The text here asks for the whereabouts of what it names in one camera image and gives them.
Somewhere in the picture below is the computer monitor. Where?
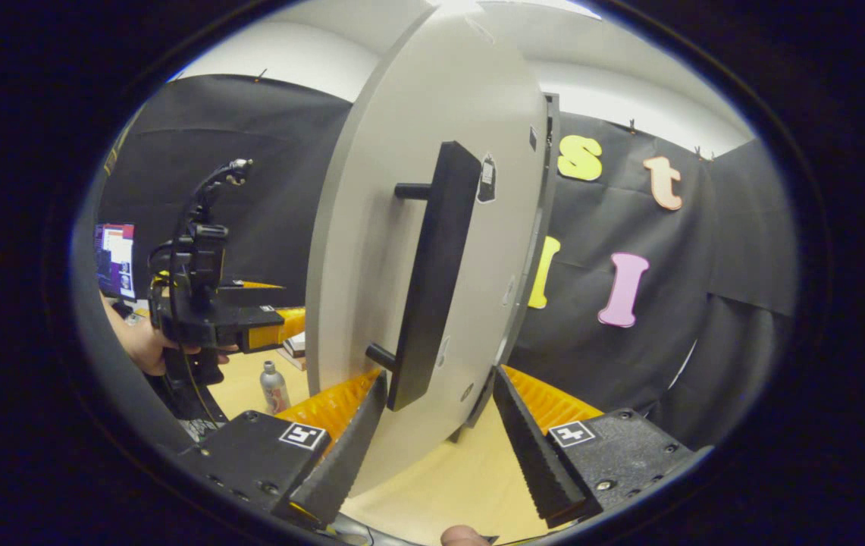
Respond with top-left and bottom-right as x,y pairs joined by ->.
94,222 -> 138,303

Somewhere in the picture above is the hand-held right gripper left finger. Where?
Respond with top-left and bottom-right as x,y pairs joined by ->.
177,369 -> 390,529

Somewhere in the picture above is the beige cabinet door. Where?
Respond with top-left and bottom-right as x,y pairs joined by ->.
304,6 -> 554,498

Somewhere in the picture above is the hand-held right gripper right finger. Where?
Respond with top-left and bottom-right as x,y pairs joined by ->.
492,365 -> 696,530

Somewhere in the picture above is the silver bottle with red label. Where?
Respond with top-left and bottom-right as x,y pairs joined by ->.
259,360 -> 291,416

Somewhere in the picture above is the black backdrop cloth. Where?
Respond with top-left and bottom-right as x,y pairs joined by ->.
95,74 -> 798,450

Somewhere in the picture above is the black cabinet door handle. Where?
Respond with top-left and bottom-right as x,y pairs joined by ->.
365,140 -> 483,413

